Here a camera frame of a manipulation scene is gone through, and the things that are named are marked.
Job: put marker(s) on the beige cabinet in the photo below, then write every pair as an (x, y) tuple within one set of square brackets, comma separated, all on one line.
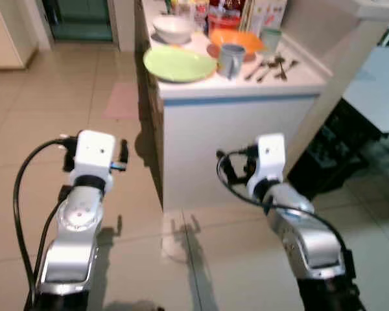
[(10, 35)]

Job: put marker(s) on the orange plate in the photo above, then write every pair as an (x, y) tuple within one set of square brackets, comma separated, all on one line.
[(236, 39)]

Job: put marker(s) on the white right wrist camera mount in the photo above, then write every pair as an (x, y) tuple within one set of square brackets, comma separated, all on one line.
[(270, 159)]

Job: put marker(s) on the white bowl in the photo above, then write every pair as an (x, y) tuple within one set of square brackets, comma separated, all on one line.
[(174, 29)]

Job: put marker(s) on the white table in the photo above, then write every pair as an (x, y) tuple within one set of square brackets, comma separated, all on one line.
[(376, 91)]

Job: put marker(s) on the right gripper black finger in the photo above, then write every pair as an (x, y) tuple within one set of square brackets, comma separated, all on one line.
[(227, 168)]

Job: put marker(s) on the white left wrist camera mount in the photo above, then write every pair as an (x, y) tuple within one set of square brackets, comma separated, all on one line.
[(94, 152)]

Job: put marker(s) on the white raised counter ledge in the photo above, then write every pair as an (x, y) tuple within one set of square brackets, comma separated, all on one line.
[(350, 45)]

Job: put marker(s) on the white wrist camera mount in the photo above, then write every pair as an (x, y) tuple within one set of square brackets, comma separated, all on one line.
[(94, 152), (270, 159)]

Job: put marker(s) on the light green plate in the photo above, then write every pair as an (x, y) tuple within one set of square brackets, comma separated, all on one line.
[(178, 63)]

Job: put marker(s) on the dark glass door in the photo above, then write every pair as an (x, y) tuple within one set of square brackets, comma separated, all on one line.
[(78, 19)]

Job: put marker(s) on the red package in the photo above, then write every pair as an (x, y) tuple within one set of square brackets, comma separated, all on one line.
[(225, 14)]

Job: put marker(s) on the white counter cabinet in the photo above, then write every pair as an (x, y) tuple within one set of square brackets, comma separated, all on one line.
[(233, 129)]

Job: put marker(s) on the blue grey mug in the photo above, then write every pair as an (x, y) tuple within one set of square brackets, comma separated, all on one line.
[(232, 61)]

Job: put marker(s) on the black chair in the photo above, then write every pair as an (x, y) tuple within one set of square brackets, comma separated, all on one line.
[(330, 149)]

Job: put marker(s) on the pale green cup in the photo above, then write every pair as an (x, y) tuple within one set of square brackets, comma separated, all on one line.
[(271, 40)]

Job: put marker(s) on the white printed carton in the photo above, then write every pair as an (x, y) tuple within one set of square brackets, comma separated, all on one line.
[(267, 13)]

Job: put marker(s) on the metal fork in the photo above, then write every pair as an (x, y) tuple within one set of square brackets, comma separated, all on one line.
[(290, 65), (281, 70)]

